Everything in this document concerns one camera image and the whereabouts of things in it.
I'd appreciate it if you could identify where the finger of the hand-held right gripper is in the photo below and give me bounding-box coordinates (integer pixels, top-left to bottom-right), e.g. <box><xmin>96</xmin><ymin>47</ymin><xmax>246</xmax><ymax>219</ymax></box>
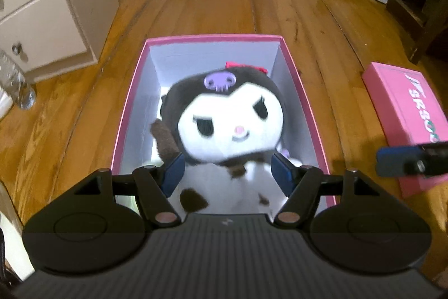
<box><xmin>376</xmin><ymin>143</ymin><xmax>448</xmax><ymax>178</ymax></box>

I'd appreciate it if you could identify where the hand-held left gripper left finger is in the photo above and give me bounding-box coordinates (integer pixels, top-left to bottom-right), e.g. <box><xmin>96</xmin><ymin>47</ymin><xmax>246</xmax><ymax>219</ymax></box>
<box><xmin>66</xmin><ymin>152</ymin><xmax>186</xmax><ymax>228</ymax></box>

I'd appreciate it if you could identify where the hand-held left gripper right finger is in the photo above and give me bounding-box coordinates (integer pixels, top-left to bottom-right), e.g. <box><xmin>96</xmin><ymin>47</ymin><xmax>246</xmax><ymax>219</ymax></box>
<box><xmin>271</xmin><ymin>152</ymin><xmax>390</xmax><ymax>228</ymax></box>

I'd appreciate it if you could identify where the large black white plush toy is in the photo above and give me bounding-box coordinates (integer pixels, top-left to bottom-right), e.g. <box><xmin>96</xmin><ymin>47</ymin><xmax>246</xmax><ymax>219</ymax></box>
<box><xmin>150</xmin><ymin>61</ymin><xmax>306</xmax><ymax>215</ymax></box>

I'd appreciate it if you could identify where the pink cardboard box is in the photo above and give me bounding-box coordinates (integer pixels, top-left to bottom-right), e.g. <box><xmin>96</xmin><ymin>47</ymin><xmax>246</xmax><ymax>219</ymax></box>
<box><xmin>111</xmin><ymin>34</ymin><xmax>342</xmax><ymax>215</ymax></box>

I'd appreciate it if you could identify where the pink box lid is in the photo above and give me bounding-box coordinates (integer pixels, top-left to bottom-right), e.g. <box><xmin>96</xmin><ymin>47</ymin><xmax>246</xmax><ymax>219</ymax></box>
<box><xmin>361</xmin><ymin>61</ymin><xmax>448</xmax><ymax>199</ymax></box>

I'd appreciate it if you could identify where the dark wooden furniture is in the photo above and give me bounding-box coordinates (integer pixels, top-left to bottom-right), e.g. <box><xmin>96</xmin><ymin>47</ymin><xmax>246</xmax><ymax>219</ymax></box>
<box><xmin>386</xmin><ymin>0</ymin><xmax>448</xmax><ymax>66</ymax></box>

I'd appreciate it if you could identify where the clear plastic bottle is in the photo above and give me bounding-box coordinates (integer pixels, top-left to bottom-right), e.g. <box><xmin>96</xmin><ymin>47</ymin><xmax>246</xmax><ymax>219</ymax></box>
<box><xmin>0</xmin><ymin>50</ymin><xmax>38</xmax><ymax>110</ymax></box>

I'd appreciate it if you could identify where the white drawer cabinet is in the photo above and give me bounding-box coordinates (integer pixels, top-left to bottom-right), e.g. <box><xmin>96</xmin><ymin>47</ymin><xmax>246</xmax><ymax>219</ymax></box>
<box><xmin>0</xmin><ymin>0</ymin><xmax>120</xmax><ymax>83</ymax></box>

